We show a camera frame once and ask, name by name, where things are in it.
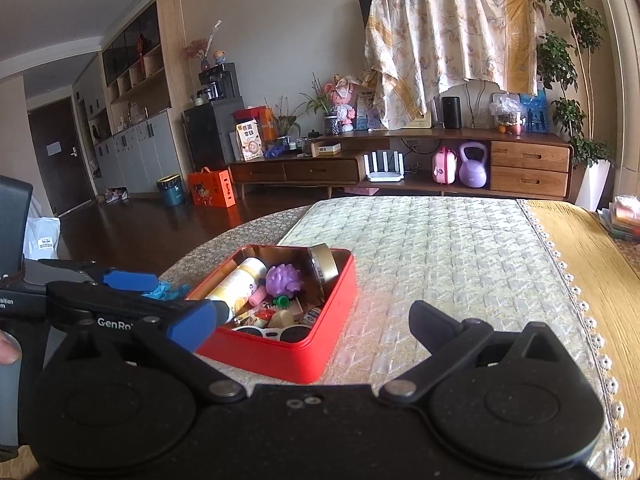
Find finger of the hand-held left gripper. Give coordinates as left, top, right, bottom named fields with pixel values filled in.
left=47, top=282, right=173, bottom=333
left=37, top=259, right=158, bottom=295

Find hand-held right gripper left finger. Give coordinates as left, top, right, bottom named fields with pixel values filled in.
left=60, top=300, right=247, bottom=403

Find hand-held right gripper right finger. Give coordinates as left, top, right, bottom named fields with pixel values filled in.
left=380, top=301, right=571, bottom=403

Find white yellow bottle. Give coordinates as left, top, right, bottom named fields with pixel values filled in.
left=204, top=257, right=269, bottom=325

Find red tin box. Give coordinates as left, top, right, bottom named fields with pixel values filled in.
left=186, top=243, right=357, bottom=385

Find white sunglasses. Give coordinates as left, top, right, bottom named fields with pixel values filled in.
left=232, top=324, right=312, bottom=346

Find purple spiky toy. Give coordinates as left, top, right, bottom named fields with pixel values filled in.
left=264, top=263, right=304, bottom=302

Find person's left hand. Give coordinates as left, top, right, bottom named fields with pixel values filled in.
left=0, top=335, right=22, bottom=365

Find white plastic bag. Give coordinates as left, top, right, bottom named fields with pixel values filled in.
left=24, top=216, right=62, bottom=262

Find cream quilted mat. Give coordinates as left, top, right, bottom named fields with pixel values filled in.
left=277, top=195, right=628, bottom=466

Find dark wooden door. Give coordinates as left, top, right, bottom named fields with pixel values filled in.
left=27, top=97, right=96, bottom=218

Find teal trash bin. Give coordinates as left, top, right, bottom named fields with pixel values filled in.
left=156, top=173, right=187, bottom=207

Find orange gift box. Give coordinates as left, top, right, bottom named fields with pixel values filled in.
left=187, top=168, right=236, bottom=209

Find pink toy case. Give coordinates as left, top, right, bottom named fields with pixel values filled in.
left=432, top=146, right=458, bottom=184

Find purple kettlebell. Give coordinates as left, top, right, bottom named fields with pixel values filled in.
left=458, top=141, right=488, bottom=188

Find white router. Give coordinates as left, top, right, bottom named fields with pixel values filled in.
left=363, top=150, right=405, bottom=183

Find dark wooden drawer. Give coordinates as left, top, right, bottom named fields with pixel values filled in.
left=230, top=161, right=287, bottom=184
left=284, top=157, right=362, bottom=184

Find black fridge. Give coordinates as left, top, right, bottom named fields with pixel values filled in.
left=182, top=96, right=246, bottom=173

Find light wooden drawer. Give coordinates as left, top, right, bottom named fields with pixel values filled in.
left=490, top=165, right=570, bottom=198
left=490, top=140, right=572, bottom=173

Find yellow tablecloth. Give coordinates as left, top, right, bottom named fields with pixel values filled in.
left=527, top=200, right=640, bottom=441

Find cartoon snack box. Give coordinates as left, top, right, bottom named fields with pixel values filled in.
left=235, top=119, right=263, bottom=162

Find wooden TV cabinet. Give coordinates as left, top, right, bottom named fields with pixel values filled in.
left=227, top=127, right=575, bottom=203

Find white planter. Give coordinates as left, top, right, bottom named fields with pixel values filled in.
left=570, top=157, right=615, bottom=212

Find red gift bag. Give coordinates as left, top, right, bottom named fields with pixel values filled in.
left=234, top=105, right=276, bottom=143

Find black speaker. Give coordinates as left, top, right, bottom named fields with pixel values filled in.
left=441, top=96, right=462, bottom=129

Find black coffee machine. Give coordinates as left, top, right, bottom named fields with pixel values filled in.
left=197, top=62, right=238, bottom=103

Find stack of colourful folders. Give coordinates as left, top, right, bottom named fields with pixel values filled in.
left=602, top=195, right=640, bottom=241

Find small potted plant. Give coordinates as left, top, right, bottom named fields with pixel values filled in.
left=272, top=95, right=303, bottom=150
left=299, top=72, right=346, bottom=136

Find pastel picture box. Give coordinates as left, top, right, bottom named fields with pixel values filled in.
left=354, top=92, right=382, bottom=132

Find plastic bag of fruit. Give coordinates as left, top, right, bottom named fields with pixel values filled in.
left=489, top=92, right=527, bottom=136

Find vase of dried flowers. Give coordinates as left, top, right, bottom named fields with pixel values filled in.
left=181, top=20, right=223, bottom=73

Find pink plush doll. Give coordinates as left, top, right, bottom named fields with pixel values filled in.
left=325, top=74, right=360, bottom=133

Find tall green potted tree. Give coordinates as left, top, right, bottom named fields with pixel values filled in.
left=535, top=0, right=616, bottom=168

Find floral cloth cover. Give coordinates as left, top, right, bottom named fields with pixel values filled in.
left=364, top=0, right=548, bottom=122

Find beige standing air conditioner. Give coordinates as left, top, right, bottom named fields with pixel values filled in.
left=585, top=0, right=640, bottom=211

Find wall cabinet unit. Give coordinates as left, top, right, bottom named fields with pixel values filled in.
left=72, top=0, right=193, bottom=198

